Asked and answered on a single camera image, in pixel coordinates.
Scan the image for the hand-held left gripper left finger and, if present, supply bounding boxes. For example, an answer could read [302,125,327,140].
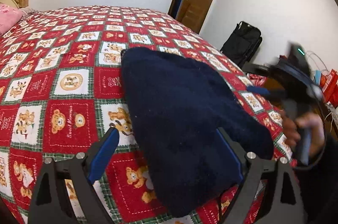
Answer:
[28,127,120,224]

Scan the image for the pink folded quilt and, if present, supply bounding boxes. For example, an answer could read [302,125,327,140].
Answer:
[0,3,23,34]

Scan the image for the striped pillow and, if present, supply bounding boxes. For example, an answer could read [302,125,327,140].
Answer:
[20,8,40,16]

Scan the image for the red paper bags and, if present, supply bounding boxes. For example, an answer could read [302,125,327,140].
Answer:
[319,69,338,108]

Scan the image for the person's right forearm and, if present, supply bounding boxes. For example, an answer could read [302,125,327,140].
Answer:
[290,129,338,224]

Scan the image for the black luggage bag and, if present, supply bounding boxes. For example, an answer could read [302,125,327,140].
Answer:
[220,21,263,68]

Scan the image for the red bear-print blanket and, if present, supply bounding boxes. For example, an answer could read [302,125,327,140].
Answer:
[0,5,299,224]

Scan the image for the navy patterned knit sweater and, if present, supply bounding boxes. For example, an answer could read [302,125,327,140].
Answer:
[121,47,274,218]

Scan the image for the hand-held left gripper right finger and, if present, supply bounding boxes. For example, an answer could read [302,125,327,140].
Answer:
[216,127,308,224]

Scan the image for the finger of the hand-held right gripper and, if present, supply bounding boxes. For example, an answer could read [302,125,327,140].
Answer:
[246,85,287,101]

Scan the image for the person's right hand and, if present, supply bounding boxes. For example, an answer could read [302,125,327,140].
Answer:
[280,110,325,158]

